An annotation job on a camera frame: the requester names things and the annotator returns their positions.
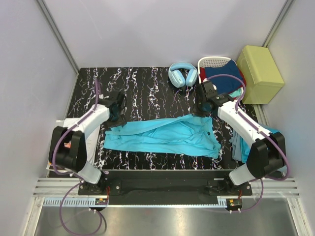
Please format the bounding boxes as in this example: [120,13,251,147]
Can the navy blue folded t-shirt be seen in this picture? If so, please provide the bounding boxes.
[204,60,246,94]

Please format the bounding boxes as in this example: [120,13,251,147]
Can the aluminium rail frame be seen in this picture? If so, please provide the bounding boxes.
[23,178,315,236]

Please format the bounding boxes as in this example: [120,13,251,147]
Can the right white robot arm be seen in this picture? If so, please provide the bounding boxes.
[195,81,286,195]

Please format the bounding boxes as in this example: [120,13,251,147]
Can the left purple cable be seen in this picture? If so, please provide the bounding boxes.
[51,78,108,233]

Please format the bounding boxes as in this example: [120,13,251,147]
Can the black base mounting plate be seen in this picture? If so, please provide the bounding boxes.
[78,170,252,207]

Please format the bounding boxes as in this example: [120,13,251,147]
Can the pile of teal t-shirts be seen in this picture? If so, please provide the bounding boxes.
[230,123,287,172]

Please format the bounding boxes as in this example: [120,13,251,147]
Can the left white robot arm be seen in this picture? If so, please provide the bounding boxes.
[48,91,126,195]

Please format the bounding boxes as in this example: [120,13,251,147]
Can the turquoise t-shirt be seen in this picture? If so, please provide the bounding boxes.
[104,115,221,159]

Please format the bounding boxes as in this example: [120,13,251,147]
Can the light blue headphones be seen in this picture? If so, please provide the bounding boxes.
[168,62,198,88]

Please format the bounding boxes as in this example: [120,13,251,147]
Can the white plastic laundry basket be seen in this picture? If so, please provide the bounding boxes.
[198,57,235,83]

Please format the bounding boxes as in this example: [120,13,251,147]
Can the yellow-green storage box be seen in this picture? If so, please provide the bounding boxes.
[237,45,285,104]

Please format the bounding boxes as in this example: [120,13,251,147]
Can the teal folded t-shirt in basket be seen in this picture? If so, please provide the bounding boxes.
[228,88,243,100]

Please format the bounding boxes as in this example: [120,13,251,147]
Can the white paper sheets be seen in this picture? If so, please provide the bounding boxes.
[46,118,100,173]

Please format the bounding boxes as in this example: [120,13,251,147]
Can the purple cable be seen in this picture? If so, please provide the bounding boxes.
[51,78,108,233]
[203,74,293,213]

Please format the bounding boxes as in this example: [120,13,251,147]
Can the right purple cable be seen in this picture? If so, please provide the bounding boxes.
[203,74,293,213]

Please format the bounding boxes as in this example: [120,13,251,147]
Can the red folded t-shirt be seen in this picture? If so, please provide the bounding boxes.
[199,67,247,85]

